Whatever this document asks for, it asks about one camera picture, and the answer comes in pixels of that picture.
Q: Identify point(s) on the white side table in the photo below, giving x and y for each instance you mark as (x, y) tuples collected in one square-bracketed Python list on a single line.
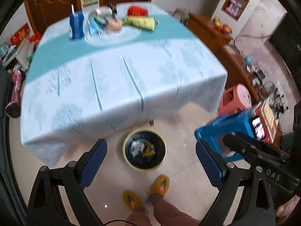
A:
[(14, 55)]

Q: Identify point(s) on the pink patterned umbrella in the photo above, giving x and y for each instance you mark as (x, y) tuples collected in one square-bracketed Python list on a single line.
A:
[(15, 84)]

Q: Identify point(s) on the person's left leg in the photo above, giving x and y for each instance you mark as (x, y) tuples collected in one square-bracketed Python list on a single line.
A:
[(138, 220)]

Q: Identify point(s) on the pink packet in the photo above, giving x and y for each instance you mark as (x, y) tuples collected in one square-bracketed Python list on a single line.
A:
[(114, 24)]

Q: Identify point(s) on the large red box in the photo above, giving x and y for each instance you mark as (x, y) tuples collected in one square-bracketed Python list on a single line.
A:
[(20, 34)]

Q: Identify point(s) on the yellow embroidered slipper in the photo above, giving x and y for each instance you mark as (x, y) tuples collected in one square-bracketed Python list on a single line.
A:
[(132, 201), (160, 186)]

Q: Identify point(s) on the person's right leg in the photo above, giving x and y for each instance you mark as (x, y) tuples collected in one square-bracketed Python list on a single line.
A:
[(171, 214)]

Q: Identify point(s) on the large wall niche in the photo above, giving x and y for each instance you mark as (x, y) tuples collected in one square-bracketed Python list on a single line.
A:
[(235, 4)]

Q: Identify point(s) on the green tissue packet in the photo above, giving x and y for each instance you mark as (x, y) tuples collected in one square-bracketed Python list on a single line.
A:
[(101, 20)]

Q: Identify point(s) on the grey plastic stool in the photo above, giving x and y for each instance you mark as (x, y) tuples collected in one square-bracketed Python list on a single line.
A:
[(181, 14)]

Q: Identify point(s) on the long wooden sideboard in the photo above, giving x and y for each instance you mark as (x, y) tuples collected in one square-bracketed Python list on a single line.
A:
[(237, 63)]

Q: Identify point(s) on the tree print tablecloth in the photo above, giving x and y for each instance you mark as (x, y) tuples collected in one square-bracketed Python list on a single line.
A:
[(117, 80)]

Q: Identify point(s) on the pink plastic stool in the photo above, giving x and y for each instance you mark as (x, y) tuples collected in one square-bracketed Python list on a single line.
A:
[(239, 96)]

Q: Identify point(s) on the silver metal can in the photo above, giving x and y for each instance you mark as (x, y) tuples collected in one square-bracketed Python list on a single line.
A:
[(103, 11)]

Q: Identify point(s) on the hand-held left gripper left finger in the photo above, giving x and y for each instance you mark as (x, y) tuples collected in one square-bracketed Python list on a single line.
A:
[(94, 164)]

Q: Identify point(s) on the green yellow snack bag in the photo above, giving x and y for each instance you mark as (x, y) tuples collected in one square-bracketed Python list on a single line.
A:
[(141, 22)]

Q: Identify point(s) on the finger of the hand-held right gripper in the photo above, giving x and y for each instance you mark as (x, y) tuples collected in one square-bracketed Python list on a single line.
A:
[(244, 150), (265, 146)]

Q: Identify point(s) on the white paper bag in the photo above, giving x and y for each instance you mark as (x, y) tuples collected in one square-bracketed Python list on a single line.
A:
[(137, 147)]

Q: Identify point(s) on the stack of books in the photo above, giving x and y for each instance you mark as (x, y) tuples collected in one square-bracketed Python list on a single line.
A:
[(268, 113)]

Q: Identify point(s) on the blue drink carton with straw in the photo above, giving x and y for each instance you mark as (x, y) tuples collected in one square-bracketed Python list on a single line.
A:
[(76, 26)]

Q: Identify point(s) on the small red box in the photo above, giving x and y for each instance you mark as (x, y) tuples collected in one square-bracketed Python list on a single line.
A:
[(35, 38)]

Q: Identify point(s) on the person's leg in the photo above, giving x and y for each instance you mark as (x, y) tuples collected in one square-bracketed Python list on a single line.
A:
[(171, 214), (138, 220)]

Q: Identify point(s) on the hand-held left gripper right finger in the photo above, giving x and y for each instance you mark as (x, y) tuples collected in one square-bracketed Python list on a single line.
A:
[(209, 167)]

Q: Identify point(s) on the wooden cabinet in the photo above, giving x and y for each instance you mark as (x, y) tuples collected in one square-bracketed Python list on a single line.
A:
[(204, 28)]

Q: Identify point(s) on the black television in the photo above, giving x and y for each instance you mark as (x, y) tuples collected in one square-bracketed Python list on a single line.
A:
[(289, 40)]

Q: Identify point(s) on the blue packet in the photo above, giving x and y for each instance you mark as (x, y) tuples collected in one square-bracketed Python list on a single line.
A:
[(94, 27)]

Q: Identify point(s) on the person's right hand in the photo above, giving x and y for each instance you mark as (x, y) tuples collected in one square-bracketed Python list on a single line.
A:
[(289, 209)]

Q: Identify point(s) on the blue plastic stool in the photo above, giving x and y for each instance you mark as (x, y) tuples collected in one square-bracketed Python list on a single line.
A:
[(225, 124)]

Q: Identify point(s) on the yellow rimmed trash bin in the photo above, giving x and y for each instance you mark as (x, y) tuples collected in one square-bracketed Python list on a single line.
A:
[(141, 163)]

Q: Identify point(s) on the small blue toy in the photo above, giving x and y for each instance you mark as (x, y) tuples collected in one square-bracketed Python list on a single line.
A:
[(248, 60)]

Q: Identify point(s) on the phone with lit screen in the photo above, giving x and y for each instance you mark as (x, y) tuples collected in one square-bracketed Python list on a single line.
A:
[(257, 127)]

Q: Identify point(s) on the yellow wrapper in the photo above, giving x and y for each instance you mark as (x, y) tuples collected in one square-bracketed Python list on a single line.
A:
[(148, 153)]

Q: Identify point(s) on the glass turntable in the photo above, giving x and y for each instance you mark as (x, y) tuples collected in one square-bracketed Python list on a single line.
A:
[(117, 37)]

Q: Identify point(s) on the red snack bag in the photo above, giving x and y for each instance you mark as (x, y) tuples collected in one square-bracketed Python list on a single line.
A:
[(137, 11)]

